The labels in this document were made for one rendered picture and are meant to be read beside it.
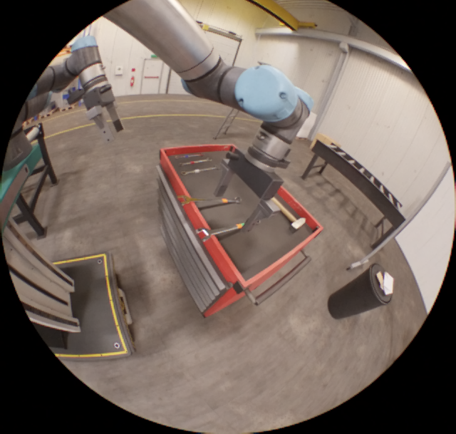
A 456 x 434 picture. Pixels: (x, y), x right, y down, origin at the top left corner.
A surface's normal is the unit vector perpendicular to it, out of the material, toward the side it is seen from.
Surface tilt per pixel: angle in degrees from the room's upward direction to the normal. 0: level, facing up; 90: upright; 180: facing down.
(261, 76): 79
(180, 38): 111
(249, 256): 0
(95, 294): 0
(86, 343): 0
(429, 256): 90
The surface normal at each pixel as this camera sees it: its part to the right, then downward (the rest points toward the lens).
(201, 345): 0.26, -0.70
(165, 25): 0.46, 0.87
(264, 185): -0.74, 0.08
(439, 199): -0.96, -0.07
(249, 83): -0.54, 0.29
